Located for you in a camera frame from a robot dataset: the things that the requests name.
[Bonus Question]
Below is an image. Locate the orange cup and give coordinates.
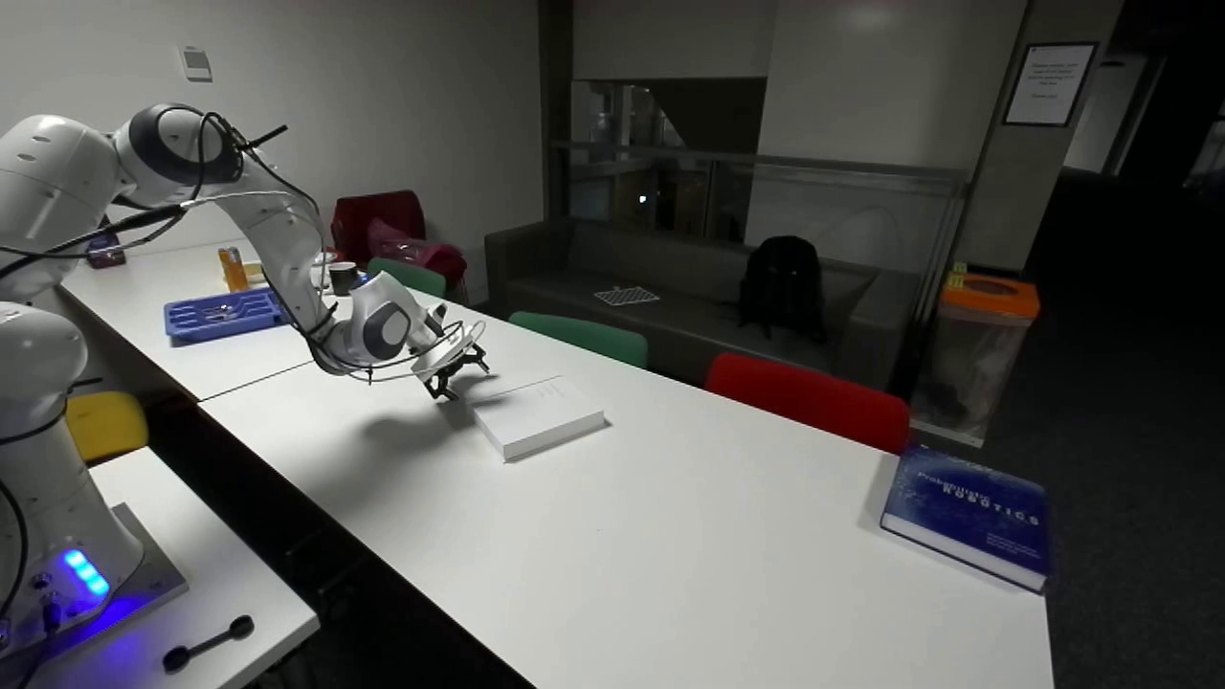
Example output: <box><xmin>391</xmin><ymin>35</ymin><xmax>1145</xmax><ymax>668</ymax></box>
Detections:
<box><xmin>219</xmin><ymin>250</ymin><xmax>262</xmax><ymax>292</ymax></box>

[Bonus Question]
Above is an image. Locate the blue plastic tray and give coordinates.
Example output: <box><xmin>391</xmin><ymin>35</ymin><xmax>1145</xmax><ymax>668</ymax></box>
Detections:
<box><xmin>164</xmin><ymin>288</ymin><xmax>287</xmax><ymax>349</ymax></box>

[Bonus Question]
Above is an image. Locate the framed wall notice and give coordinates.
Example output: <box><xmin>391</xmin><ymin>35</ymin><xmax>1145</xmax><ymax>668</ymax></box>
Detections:
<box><xmin>1001</xmin><ymin>41</ymin><xmax>1093</xmax><ymax>126</ymax></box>

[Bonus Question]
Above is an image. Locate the red chair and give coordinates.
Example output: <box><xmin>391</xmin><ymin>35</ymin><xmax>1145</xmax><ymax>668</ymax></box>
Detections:
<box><xmin>705</xmin><ymin>353</ymin><xmax>911</xmax><ymax>451</ymax></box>

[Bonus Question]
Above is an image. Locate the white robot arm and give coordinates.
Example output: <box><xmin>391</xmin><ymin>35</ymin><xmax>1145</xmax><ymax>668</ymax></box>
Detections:
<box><xmin>0</xmin><ymin>104</ymin><xmax>486</xmax><ymax>399</ymax></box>

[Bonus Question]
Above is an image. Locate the paper on sofa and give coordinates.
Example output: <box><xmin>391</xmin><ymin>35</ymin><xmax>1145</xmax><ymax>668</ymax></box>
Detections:
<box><xmin>592</xmin><ymin>288</ymin><xmax>663</xmax><ymax>311</ymax></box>

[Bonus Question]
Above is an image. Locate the dark red armchair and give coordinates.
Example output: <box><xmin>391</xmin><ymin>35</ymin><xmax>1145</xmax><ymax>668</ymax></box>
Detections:
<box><xmin>329</xmin><ymin>191</ymin><xmax>465</xmax><ymax>288</ymax></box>

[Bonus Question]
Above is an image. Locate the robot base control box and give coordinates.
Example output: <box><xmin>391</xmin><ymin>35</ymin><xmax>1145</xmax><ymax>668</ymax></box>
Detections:
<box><xmin>0</xmin><ymin>301</ymin><xmax>182</xmax><ymax>668</ymax></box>

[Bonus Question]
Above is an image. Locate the black dumbbell-shaped tool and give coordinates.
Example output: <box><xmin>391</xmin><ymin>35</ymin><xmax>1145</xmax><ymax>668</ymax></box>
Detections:
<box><xmin>159</xmin><ymin>616</ymin><xmax>256</xmax><ymax>675</ymax></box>

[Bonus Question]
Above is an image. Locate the orange lid bin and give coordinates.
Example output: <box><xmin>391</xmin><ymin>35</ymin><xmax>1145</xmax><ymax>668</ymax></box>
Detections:
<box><xmin>911</xmin><ymin>268</ymin><xmax>1041</xmax><ymax>448</ymax></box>

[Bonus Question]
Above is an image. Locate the dark grey sofa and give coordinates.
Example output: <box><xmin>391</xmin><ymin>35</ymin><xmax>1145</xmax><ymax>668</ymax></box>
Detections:
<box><xmin>486</xmin><ymin>219</ymin><xmax>920</xmax><ymax>388</ymax></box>

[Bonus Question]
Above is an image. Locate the green chair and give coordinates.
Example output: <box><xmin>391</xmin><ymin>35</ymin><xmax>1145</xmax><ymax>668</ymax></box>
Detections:
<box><xmin>510</xmin><ymin>311</ymin><xmax>645</xmax><ymax>368</ymax></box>
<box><xmin>367</xmin><ymin>256</ymin><xmax>447</xmax><ymax>298</ymax></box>

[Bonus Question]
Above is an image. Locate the yellow stool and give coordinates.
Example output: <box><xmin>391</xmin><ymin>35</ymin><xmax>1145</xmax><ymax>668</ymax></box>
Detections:
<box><xmin>66</xmin><ymin>391</ymin><xmax>149</xmax><ymax>464</ymax></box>

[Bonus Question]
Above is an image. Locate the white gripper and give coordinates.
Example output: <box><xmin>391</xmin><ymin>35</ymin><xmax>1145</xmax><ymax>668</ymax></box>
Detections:
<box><xmin>408</xmin><ymin>321</ymin><xmax>493</xmax><ymax>399</ymax></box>

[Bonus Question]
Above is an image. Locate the black backpack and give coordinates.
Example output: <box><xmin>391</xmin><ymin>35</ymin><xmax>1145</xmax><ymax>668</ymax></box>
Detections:
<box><xmin>737</xmin><ymin>233</ymin><xmax>826</xmax><ymax>340</ymax></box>

